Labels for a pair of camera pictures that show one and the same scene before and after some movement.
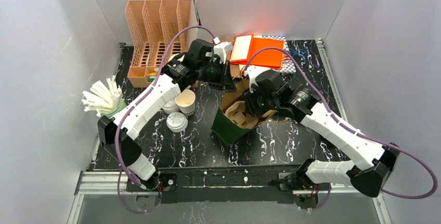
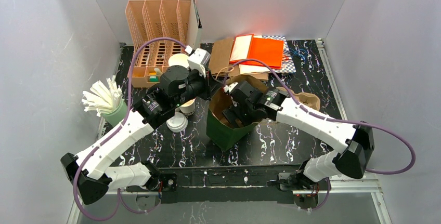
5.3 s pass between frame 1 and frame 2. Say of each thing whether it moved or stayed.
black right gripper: moved
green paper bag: moved
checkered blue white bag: stayed
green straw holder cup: stayed
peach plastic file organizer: stayed
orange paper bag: stayed
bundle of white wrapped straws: stayed
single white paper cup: stayed
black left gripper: moved
